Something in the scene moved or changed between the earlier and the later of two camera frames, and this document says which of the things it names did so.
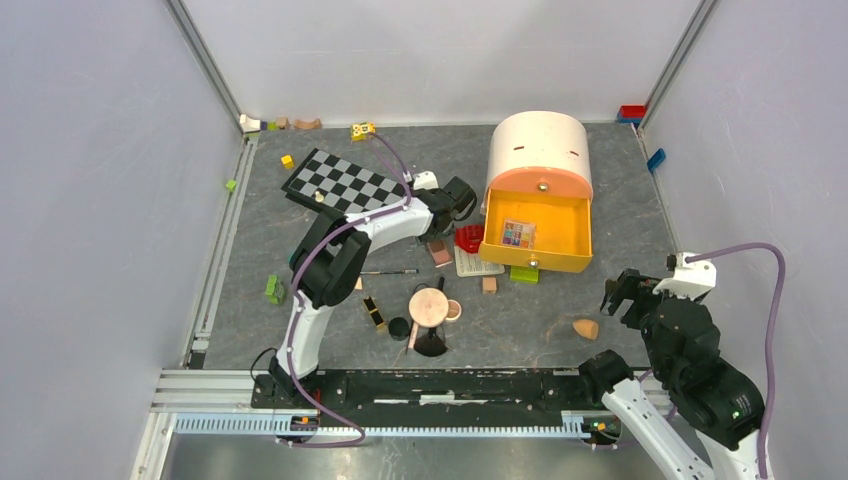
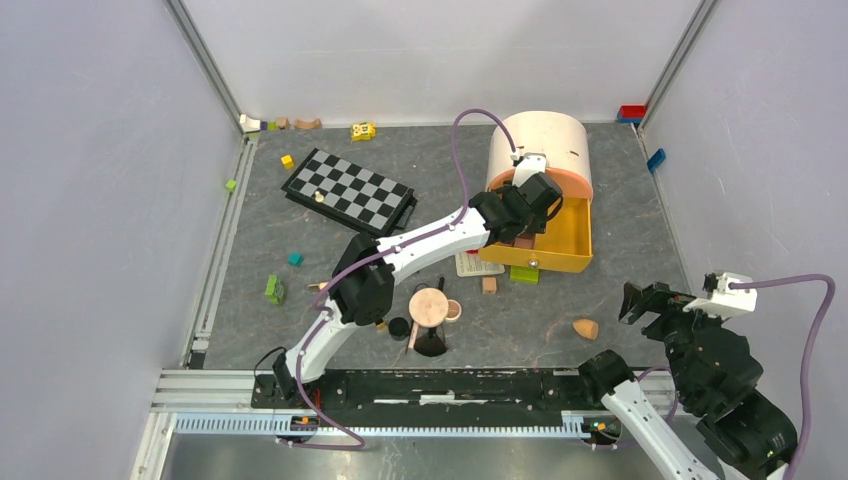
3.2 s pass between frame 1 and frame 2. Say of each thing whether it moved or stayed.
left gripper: moved
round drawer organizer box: stayed
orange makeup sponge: stayed
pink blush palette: moved
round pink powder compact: stayed
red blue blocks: stayed
